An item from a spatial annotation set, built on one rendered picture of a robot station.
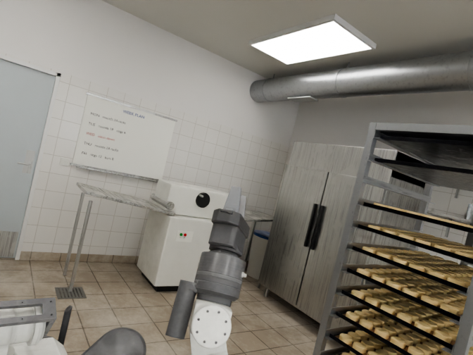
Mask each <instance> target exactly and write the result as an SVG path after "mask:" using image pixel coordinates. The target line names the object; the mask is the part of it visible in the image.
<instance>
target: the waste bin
mask: <svg viewBox="0 0 473 355"><path fill-rule="evenodd" d="M269 235H270V232H268V231H264V230H254V233H253V239H252V244H251V251H250V256H249V260H248V268H247V272H246V273H247V274H248V275H249V276H251V277H252V278H255V279H257V280H258V279H259V276H260V271H261V267H262V264H263V259H264V255H265V250H266V247H267V241H268V238H269Z"/></svg>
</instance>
